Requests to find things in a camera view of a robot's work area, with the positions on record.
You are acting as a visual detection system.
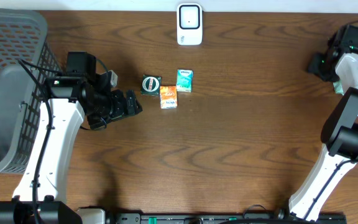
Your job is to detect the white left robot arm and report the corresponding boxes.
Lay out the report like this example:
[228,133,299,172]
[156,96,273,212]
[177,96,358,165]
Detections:
[0,51,142,224]

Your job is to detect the white barcode scanner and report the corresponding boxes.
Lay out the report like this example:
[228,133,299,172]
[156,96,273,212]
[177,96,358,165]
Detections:
[177,3,203,45]

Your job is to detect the teal tissue pack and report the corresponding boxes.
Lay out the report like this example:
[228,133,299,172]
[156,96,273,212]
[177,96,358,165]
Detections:
[176,70,194,93]

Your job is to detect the orange tissue pack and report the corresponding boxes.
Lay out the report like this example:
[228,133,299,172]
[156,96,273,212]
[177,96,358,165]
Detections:
[160,86,178,109]

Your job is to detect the green round logo box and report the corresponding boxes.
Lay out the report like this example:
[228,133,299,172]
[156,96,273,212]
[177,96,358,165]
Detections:
[140,75,162,96]

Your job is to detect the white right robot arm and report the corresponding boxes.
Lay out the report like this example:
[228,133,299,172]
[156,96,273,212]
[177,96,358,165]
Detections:
[276,22,358,223]

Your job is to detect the grey plastic basket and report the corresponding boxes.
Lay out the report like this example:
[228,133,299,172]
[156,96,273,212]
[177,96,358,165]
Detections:
[0,9,60,174]

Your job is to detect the teal wet wipe packet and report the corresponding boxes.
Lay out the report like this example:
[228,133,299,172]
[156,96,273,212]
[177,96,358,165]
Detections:
[333,80,344,95]

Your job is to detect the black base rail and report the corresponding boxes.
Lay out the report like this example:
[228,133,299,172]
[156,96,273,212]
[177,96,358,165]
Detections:
[76,208,347,224]

